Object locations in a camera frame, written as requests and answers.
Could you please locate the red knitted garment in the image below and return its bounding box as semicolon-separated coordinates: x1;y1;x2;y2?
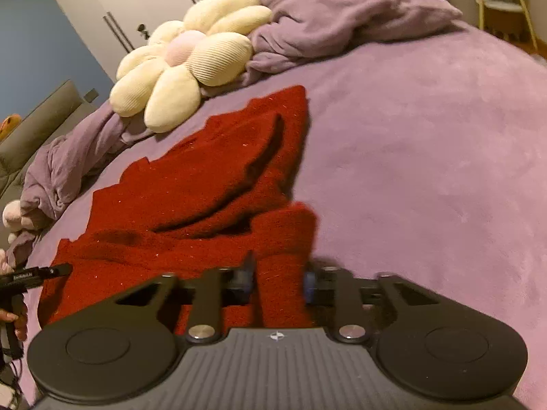
37;85;317;328

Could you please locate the person's left hand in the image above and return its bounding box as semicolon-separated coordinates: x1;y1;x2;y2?
0;302;28;342

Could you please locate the pink plush toy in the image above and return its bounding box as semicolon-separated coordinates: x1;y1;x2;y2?
0;199;40;274

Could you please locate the orange plush toy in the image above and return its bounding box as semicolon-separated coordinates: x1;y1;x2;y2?
0;114;22;142

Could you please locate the purple bed sheet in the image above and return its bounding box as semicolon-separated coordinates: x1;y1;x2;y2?
16;20;547;410

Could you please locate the grey upholstered headboard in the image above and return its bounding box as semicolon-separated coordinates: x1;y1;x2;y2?
1;80;95;203

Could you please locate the cream flower-shaped plush pillow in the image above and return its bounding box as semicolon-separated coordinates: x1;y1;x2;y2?
109;0;272;133

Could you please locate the crumpled purple blanket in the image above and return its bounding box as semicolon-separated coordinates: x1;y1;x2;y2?
15;0;462;237

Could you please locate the yellow metal chair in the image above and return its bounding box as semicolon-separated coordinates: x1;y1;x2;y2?
476;0;539;53

